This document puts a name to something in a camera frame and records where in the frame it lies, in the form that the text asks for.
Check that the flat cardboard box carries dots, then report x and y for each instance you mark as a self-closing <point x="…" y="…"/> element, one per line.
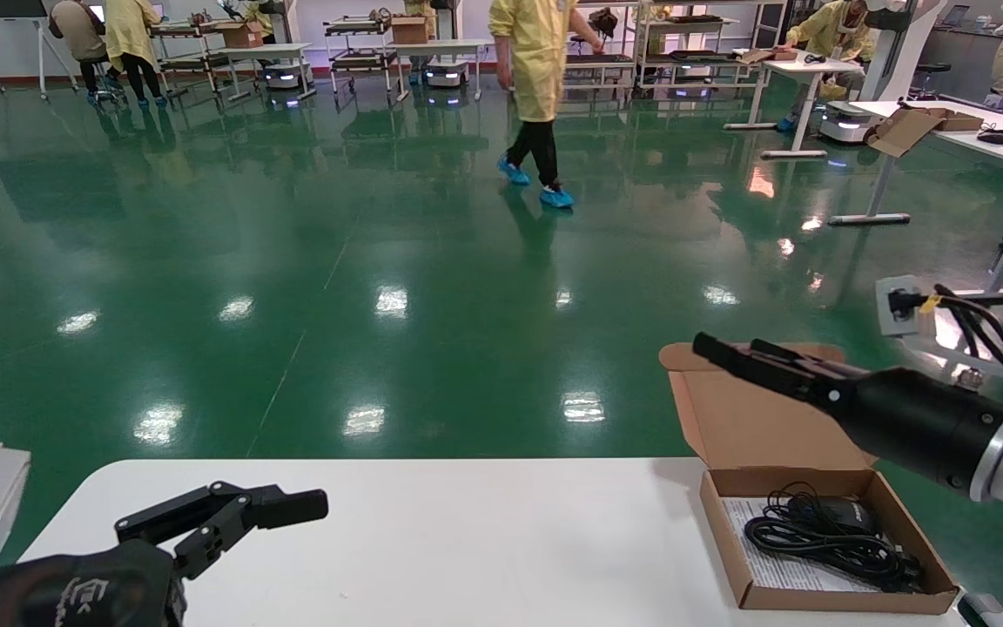
<point x="763" y="55"/>

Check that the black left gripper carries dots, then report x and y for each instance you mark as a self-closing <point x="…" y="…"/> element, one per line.
<point x="75" y="592"/>

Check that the grey metal table foot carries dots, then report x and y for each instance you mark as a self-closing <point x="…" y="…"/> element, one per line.
<point x="985" y="611"/>

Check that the white wheeled robot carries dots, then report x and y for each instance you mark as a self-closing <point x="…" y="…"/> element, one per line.
<point x="893" y="52"/>

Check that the white printed paper leaflet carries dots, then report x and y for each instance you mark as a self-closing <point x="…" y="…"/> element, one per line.
<point x="771" y="570"/>

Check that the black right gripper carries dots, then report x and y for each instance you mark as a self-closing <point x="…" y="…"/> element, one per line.
<point x="919" y="418"/>

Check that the person in brown jacket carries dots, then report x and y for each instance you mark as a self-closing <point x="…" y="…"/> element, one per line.
<point x="75" y="30"/>

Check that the white shelf rack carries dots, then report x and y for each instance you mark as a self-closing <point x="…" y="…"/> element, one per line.
<point x="702" y="57"/>
<point x="615" y="59"/>

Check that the cardboard storage box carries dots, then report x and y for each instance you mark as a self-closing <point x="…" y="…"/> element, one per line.
<point x="754" y="427"/>

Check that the black round stool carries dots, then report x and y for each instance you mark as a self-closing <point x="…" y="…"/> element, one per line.
<point x="932" y="67"/>

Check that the brown cardboard box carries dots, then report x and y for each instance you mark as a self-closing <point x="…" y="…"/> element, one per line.
<point x="242" y="37"/>
<point x="409" y="30"/>

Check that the metal cart with parts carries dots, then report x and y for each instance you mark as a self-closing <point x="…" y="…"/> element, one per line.
<point x="362" y="59"/>
<point x="179" y="33"/>

